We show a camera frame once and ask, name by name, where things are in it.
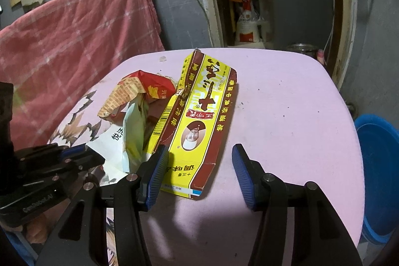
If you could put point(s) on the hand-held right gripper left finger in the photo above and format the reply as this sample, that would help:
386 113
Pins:
156 175

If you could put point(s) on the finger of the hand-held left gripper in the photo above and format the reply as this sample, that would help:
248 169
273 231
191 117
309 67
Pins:
87 161
73 150

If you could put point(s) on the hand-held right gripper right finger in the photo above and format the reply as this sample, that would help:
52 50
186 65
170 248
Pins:
241 175

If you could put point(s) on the white printed plastic bag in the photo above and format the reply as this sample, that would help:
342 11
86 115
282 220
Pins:
106 141

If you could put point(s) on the yellow and red carton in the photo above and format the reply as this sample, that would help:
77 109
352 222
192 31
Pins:
202 104

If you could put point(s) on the blue plastic bucket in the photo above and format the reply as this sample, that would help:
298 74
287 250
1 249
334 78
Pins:
377 175

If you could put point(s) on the pink floral tablecloth table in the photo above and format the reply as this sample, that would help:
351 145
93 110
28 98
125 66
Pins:
280 113

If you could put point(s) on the red orange snack wrapper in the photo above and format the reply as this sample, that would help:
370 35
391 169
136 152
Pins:
146 82

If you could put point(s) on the pink checked cloth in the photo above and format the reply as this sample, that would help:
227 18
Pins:
78 35

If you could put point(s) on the steel pot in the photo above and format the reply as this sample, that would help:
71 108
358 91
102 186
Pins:
300 49

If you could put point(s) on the pink bottle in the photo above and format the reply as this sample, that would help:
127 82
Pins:
321 57

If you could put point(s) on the white rice sack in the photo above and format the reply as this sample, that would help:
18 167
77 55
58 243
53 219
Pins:
247 29

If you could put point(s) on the door frame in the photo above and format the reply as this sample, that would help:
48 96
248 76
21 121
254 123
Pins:
343 19

